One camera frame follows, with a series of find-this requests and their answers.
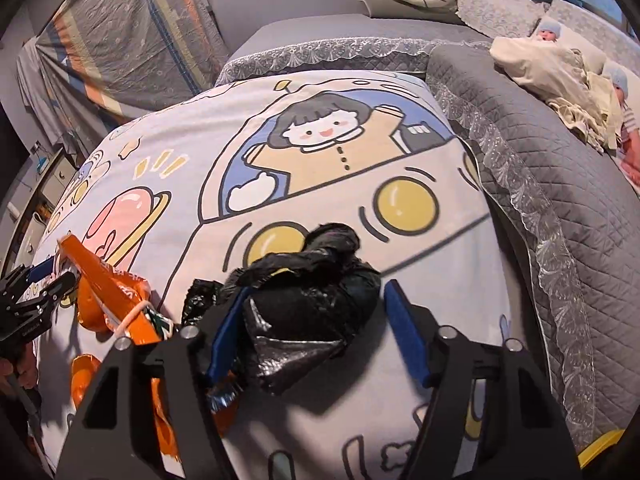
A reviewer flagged person's left hand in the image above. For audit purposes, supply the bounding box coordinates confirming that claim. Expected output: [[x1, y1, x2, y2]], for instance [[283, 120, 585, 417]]
[[1, 342, 38, 396]]

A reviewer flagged grey textured pillow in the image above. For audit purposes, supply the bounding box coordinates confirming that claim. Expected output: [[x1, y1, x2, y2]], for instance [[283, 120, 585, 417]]
[[457, 0, 550, 38]]

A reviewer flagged cream folded blanket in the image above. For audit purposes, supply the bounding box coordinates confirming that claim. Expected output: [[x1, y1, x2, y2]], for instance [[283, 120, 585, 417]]
[[489, 37, 623, 153]]

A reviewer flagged yellow bin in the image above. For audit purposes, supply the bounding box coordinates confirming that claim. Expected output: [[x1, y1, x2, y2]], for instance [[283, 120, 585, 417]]
[[578, 429, 625, 469]]

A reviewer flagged striped hanging sheet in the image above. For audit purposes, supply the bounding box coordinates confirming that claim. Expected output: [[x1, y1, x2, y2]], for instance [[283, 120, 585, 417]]
[[16, 0, 229, 154]]

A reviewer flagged cartoon print quilt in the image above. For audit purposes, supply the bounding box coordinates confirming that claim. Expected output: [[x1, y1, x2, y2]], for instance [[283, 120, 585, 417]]
[[35, 70, 511, 479]]

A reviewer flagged grey quilted bedspread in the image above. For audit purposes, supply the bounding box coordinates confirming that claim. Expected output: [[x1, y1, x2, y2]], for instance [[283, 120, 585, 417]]
[[218, 14, 639, 448]]

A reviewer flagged grey wedge pillow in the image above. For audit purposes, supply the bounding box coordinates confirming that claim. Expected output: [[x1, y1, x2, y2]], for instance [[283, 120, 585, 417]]
[[360, 0, 463, 25]]

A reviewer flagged baby print pillow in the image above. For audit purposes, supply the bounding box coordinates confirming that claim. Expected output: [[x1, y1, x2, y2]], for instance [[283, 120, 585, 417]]
[[532, 18, 639, 186]]

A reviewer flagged black plastic bag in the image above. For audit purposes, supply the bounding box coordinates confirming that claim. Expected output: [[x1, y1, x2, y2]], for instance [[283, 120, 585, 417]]
[[182, 223, 381, 394]]

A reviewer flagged orange snack wrapper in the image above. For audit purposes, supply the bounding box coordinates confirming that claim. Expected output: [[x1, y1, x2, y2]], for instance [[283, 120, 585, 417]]
[[58, 234, 174, 344]]

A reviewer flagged orange peel piece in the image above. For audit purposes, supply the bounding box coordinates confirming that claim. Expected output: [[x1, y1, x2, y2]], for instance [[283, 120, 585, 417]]
[[70, 353, 240, 460]]

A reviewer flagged bedside drawer cabinet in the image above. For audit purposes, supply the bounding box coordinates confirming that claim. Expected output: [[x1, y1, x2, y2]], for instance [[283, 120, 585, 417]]
[[1, 150, 76, 275]]

